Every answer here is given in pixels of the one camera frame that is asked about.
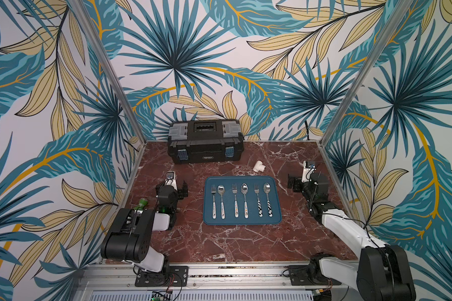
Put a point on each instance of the right aluminium frame post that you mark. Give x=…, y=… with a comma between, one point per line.
x=377, y=47

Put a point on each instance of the Hello Kitty handle spoon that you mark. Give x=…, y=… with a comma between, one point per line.
x=244, y=191

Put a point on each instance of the white cartoon handle spoon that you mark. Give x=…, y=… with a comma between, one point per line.
x=221, y=191

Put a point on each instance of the left aluminium frame post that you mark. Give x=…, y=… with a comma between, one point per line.
x=87, y=25

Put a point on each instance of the colourful letter handle fork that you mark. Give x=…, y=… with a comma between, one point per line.
x=214, y=208

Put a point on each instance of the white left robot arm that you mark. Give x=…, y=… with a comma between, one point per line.
x=129, y=236

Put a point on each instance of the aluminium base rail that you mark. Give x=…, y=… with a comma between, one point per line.
x=210, y=281

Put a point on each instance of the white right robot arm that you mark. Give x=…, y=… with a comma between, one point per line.
x=382, y=270

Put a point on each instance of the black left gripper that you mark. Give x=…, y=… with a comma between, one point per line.
x=182, y=192

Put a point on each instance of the green hose connector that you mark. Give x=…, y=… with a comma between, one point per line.
x=143, y=203

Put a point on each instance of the teal rectangular tray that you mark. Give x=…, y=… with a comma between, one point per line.
x=228, y=198

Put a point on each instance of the aluminium frame post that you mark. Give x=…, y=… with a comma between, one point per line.
x=87, y=25
x=377, y=47

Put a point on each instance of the cow pattern handle spoon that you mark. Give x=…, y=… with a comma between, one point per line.
x=267, y=190

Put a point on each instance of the white PVC tee fitting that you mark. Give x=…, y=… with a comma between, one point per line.
x=259, y=167

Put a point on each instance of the black plastic toolbox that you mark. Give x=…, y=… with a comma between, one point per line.
x=205, y=141

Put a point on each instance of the Hello Kitty handle fork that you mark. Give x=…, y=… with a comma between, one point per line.
x=236, y=209

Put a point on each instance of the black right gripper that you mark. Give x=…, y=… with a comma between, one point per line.
x=294, y=182

